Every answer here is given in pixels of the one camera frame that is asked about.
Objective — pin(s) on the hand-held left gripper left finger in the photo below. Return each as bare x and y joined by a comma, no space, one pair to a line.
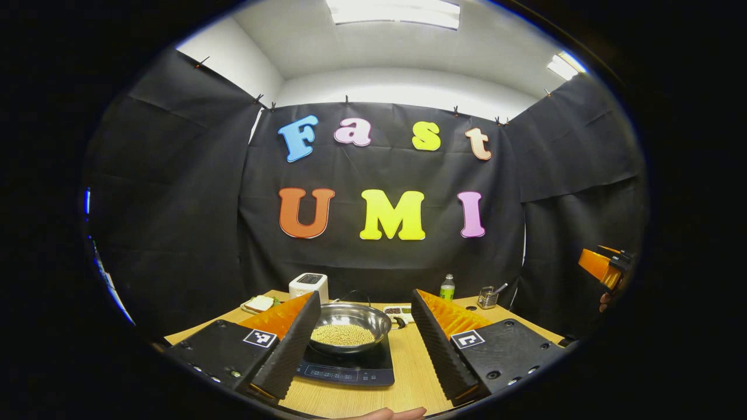
297,344

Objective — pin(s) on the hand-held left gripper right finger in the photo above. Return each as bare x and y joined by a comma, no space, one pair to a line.
440,350

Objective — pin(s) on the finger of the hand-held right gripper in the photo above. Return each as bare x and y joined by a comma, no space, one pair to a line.
592,262

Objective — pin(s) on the black induction cooktop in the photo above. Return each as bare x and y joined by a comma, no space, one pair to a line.
350,372

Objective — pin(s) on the small sandwich plate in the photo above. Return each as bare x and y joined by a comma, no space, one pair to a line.
274,303

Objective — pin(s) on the pile of yellow soybeans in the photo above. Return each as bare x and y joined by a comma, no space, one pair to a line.
344,335

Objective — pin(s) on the white divided bean tray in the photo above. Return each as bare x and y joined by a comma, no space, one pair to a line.
402,309

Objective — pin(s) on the white toaster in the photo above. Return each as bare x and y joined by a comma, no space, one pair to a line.
308,289

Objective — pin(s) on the white bread sandwich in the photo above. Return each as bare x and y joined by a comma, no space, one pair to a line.
258,303

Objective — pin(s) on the green label drink bottle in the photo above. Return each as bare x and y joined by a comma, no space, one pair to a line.
447,291

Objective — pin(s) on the metal spoon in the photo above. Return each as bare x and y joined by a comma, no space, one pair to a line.
501,287

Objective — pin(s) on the small ceiling light panel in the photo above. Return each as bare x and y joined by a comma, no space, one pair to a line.
565,66

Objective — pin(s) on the large ceiling light panel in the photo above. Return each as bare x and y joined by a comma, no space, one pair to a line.
394,13

